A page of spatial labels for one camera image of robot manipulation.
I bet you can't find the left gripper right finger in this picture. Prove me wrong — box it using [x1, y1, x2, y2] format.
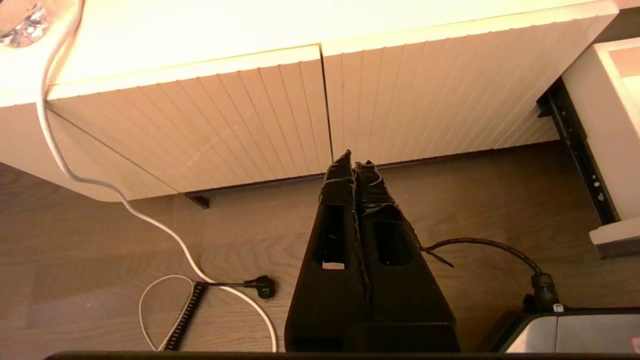
[354, 160, 462, 353]

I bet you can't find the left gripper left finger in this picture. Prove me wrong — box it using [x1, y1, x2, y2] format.
[284, 149, 371, 353]

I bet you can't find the white pull-out drawer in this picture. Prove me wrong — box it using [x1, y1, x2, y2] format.
[562, 37, 640, 260]

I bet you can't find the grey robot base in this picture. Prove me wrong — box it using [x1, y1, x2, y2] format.
[487, 307, 640, 354]

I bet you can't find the white ribbed cabinet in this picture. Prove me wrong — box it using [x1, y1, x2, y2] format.
[321, 0, 620, 167]
[37, 45, 335, 201]
[0, 0, 640, 203]

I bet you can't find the white ribbed cabinet front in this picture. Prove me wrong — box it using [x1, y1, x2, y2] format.
[37, 45, 335, 201]
[321, 0, 620, 167]

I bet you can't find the clear glass ornament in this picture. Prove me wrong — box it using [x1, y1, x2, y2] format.
[0, 0, 53, 49]

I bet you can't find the black coiled cable with plug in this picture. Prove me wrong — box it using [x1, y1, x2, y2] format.
[162, 275, 278, 352]

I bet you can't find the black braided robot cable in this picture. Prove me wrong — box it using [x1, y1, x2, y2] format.
[420, 237, 561, 313]

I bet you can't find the black drawer rail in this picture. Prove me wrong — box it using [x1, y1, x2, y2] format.
[536, 77, 621, 226]

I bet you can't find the white power cable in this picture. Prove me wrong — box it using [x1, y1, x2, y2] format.
[36, 0, 278, 353]

